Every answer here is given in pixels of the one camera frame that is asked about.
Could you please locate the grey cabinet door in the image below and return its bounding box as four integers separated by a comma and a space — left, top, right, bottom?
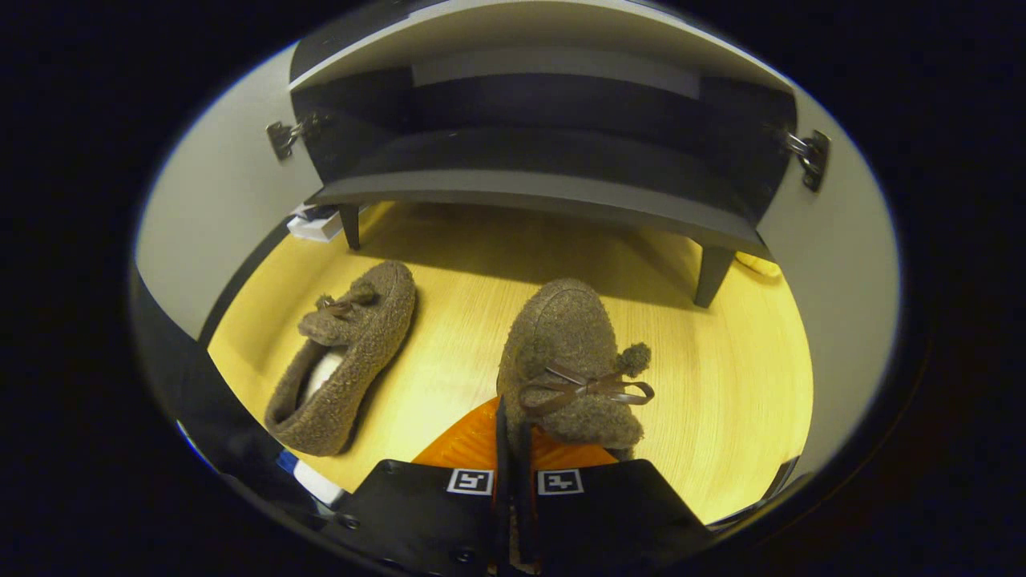
753, 84, 901, 482
134, 44, 321, 341

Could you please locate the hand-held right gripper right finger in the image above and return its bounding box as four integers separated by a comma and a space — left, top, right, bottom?
513, 425, 716, 576

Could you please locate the brown fuzzy shoe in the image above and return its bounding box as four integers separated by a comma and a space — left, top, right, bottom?
497, 278, 656, 463
265, 260, 418, 458

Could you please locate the grey shoe cabinet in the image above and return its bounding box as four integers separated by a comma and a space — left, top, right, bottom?
287, 0, 801, 309

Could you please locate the white flat box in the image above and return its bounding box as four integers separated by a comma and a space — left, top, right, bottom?
286, 203, 363, 244

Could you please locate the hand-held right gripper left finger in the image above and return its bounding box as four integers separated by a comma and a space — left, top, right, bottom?
337, 397, 511, 576

